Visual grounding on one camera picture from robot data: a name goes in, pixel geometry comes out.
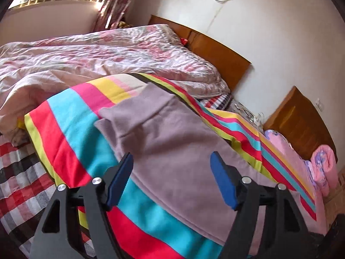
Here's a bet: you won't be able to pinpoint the flat wooden headboard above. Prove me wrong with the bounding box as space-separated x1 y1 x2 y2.
148 15 252 92

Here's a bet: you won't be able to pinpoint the lilac pants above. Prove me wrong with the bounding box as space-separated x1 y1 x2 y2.
94 82 328 249

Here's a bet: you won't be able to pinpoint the padded wooden headboard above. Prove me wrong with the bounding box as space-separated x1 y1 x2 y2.
263 86 339 162

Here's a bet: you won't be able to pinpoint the bedside table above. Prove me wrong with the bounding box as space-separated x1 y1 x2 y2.
231 98 266 135

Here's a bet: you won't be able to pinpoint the pink floral bed sheet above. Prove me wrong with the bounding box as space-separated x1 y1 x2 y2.
264 129 324 195

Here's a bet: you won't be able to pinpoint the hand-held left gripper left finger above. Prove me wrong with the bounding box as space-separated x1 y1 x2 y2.
28 152 134 259

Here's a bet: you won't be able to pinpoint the striped colourful blanket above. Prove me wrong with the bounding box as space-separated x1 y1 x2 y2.
24 73 317 259

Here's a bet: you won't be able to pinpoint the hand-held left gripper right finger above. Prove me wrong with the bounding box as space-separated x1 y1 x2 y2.
210 151 314 259

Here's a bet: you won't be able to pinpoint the floral curtain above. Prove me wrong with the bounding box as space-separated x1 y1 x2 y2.
93 0 143 31

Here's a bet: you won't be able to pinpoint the white charger with cable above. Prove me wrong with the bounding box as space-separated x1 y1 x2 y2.
251 111 265 127

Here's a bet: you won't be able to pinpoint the red plaid bed sheet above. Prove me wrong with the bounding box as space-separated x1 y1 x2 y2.
0 92 234 257

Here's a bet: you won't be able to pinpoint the rolled pink floral quilt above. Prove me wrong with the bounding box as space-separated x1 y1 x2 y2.
310 144 339 197

